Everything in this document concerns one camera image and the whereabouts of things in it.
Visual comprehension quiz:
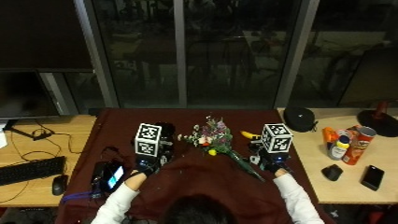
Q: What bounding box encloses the blue lanyard strap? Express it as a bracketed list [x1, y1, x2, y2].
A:
[61, 190, 97, 204]

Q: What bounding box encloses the black computer mouse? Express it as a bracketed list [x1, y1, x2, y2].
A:
[50, 174, 69, 197]

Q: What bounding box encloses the black round pouch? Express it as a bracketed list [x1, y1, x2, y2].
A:
[282, 106, 319, 133]

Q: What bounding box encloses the black ergonomic mouse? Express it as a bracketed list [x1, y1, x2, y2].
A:
[321, 163, 345, 182]

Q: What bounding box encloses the black cable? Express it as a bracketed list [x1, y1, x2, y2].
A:
[0, 119, 85, 204]

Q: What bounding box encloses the orange bottle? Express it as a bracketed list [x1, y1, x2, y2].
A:
[321, 126, 341, 151]

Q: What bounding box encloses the white marker cube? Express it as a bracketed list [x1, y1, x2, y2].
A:
[133, 122, 162, 158]
[259, 123, 294, 154]

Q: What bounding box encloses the flower bouquet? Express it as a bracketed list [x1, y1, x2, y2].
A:
[177, 116, 266, 183]

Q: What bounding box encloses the dark red tablecloth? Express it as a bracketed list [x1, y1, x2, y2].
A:
[54, 107, 337, 224]

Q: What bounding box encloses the black smartphone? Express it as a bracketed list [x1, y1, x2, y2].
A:
[359, 164, 386, 192]

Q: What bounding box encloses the white bottle yellow cap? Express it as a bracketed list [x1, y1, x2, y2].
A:
[327, 134, 351, 161]

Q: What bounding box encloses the person's left hand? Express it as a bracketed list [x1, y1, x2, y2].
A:
[133, 121, 177, 175]

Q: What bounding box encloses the yellow banana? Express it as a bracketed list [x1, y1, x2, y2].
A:
[239, 130, 262, 141]

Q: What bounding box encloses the black smartphone lit screen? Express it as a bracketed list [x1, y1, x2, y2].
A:
[101, 161, 126, 193]

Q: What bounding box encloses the black keyboard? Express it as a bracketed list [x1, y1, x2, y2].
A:
[0, 155, 66, 187]

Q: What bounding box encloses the the person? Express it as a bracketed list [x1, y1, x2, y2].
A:
[89, 167, 326, 224]

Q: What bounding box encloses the person's right hand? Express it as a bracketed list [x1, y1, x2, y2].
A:
[247, 139, 294, 174]

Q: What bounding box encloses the red chips can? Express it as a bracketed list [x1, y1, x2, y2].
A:
[341, 125, 378, 166]

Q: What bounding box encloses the black round lamp base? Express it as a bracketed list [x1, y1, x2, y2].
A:
[357, 100, 398, 138]

